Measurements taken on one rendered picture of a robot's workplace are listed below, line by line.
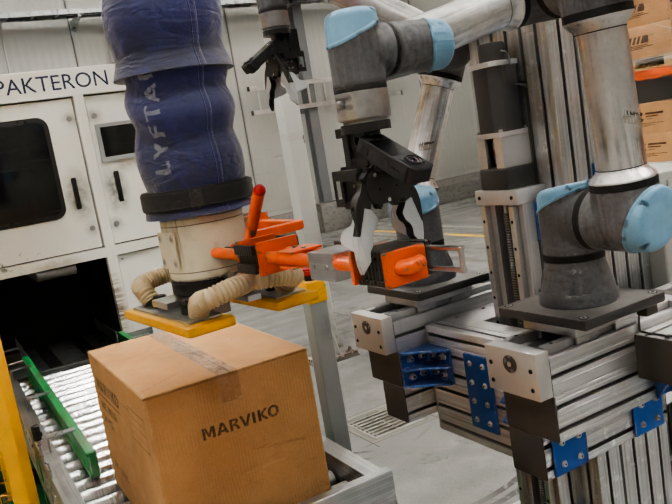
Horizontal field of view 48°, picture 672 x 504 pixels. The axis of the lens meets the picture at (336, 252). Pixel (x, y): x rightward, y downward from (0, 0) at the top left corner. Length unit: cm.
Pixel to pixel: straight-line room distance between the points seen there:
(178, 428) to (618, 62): 114
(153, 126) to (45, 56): 919
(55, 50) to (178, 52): 924
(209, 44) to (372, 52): 53
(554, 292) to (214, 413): 79
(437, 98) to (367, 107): 96
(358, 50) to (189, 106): 51
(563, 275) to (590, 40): 43
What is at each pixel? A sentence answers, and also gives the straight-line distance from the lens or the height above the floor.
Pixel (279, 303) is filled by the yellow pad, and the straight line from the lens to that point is 147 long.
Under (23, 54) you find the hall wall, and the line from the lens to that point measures 1062.
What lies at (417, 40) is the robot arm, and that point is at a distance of 109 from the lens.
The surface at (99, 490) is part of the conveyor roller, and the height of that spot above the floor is 54.
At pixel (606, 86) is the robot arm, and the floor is 144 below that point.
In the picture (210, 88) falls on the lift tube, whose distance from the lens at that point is 150.
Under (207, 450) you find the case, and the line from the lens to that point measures 176.
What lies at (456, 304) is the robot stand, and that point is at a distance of 190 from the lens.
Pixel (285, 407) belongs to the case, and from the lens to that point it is 181.
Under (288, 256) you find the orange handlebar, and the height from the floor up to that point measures 125.
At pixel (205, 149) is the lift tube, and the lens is 147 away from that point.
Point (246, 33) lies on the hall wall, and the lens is 1155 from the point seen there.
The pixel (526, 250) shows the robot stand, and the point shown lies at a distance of 170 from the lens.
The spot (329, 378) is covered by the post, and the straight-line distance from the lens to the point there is 241.
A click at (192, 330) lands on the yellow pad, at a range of 139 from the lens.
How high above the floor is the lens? 143
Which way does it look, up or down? 9 degrees down
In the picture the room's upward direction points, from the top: 9 degrees counter-clockwise
